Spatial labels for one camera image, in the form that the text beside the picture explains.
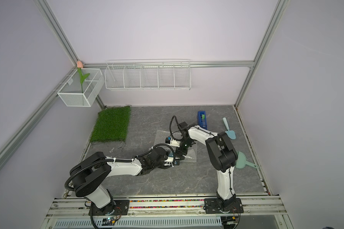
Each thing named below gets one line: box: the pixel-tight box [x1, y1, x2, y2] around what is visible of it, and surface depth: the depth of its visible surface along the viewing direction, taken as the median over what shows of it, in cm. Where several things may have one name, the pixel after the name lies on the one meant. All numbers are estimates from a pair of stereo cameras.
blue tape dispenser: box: [197, 110, 208, 130], surface depth 107 cm
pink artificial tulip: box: [76, 60, 91, 94], surface depth 92 cm
